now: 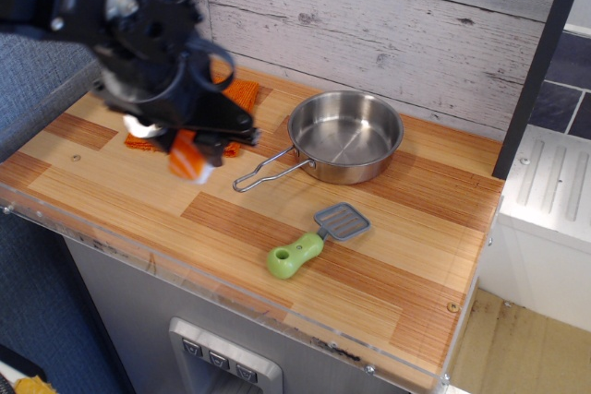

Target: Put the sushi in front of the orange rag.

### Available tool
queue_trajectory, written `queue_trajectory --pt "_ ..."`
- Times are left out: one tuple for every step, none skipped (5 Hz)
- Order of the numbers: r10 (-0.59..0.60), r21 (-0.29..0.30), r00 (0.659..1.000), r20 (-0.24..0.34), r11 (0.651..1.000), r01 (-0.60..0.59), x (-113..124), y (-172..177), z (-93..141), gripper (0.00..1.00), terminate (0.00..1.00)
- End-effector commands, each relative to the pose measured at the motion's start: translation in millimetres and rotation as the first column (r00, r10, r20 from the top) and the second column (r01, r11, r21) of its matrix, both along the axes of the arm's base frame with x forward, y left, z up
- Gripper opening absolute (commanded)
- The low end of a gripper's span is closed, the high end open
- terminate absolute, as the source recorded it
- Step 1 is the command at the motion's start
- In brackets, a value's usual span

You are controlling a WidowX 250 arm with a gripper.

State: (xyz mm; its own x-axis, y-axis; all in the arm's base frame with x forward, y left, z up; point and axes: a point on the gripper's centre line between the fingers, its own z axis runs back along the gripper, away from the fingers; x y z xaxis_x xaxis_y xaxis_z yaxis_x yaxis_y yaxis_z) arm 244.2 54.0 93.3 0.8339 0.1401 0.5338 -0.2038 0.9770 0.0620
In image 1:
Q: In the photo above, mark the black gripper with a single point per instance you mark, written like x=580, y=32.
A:
x=179, y=95

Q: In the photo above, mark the salmon nigiri sushi toy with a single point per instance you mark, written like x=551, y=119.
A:
x=184, y=159

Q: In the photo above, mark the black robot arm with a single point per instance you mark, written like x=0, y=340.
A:
x=157, y=31

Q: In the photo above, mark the orange rag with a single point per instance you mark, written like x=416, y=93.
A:
x=243, y=92

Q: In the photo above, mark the stainless steel pan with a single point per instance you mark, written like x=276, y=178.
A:
x=342, y=137

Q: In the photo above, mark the silver dispenser button panel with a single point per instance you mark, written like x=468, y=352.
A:
x=211, y=364

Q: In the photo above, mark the white grooved appliance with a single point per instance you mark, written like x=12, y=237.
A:
x=547, y=191

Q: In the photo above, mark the green handled grey spatula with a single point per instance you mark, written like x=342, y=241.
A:
x=341, y=222

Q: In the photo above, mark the dark vertical post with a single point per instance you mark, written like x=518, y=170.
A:
x=548, y=42

